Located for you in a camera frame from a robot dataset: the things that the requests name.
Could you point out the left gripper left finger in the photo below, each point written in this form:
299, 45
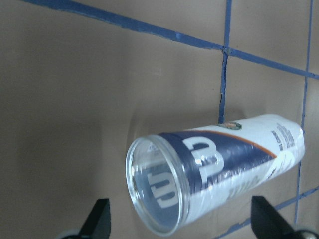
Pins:
96, 226

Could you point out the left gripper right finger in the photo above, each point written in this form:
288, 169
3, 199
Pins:
267, 223

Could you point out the clear tennis ball can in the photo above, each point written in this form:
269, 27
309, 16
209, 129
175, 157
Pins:
176, 178

